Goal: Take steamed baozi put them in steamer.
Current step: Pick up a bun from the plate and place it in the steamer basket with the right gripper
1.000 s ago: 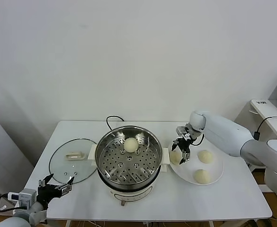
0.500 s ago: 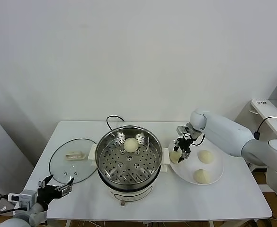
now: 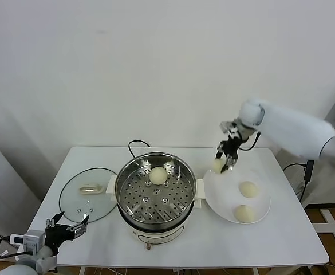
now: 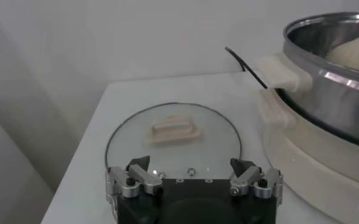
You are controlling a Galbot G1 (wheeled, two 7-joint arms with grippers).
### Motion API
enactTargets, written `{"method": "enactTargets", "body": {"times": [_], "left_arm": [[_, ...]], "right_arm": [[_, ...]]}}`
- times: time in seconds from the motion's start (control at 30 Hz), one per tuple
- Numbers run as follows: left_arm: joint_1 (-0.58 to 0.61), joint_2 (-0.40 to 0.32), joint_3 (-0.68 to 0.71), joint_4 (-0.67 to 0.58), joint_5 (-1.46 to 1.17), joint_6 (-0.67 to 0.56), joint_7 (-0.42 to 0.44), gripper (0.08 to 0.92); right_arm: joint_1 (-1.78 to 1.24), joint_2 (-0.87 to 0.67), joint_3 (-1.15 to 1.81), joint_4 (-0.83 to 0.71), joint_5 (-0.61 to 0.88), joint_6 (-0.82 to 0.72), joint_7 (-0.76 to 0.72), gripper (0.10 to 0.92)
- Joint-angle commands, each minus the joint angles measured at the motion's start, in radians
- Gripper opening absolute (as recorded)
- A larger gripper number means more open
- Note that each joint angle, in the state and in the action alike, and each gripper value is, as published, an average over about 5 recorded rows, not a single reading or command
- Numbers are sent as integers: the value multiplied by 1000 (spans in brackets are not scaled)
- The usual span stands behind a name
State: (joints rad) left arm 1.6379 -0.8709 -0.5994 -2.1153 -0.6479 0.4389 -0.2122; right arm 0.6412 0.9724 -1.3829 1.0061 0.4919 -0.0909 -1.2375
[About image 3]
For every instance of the white side desk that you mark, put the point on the white side desk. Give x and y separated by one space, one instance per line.
333 229

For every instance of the white steamed baozi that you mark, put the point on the white steamed baozi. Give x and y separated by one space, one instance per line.
244 214
248 189
158 176
217 166

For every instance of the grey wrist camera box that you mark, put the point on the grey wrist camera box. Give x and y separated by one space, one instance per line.
228 128
31 240

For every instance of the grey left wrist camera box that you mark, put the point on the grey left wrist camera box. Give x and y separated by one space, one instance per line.
31 240

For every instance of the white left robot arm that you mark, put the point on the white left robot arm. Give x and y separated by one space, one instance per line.
24 265

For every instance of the perforated steel steamer basket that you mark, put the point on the perforated steel steamer basket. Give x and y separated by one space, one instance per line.
155 206

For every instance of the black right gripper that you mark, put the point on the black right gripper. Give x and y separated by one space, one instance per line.
231 146

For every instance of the round glass pot lid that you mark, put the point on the round glass pot lid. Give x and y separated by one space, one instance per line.
84 203

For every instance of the white electric cooker base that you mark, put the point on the white electric cooker base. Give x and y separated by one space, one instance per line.
161 237

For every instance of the white oval plate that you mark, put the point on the white oval plate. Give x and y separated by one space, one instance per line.
227 197

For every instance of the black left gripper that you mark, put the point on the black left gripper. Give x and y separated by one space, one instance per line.
57 237

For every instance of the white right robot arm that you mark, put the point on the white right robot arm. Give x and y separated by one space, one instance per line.
293 126

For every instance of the white cabinet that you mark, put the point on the white cabinet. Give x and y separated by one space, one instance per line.
7 186

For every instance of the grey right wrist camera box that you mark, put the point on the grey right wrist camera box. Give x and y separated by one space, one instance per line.
228 128

